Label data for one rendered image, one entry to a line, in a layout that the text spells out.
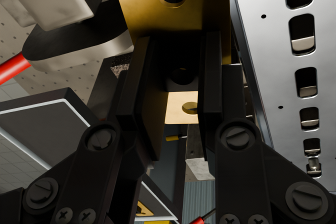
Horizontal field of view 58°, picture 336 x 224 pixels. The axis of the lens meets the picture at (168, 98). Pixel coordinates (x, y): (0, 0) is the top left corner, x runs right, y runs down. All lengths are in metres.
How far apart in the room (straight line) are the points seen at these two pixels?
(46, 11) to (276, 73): 0.38
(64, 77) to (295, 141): 0.73
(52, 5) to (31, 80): 0.90
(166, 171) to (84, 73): 0.46
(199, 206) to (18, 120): 2.62
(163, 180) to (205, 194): 2.27
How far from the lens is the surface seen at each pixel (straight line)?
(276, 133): 0.66
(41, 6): 0.25
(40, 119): 0.42
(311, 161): 0.76
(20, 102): 0.41
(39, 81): 1.13
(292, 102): 0.59
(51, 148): 0.48
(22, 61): 0.39
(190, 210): 2.98
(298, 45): 0.51
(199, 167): 0.55
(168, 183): 0.72
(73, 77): 1.06
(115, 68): 0.39
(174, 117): 0.15
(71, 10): 0.24
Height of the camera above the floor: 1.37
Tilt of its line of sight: 41 degrees down
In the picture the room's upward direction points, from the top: 172 degrees counter-clockwise
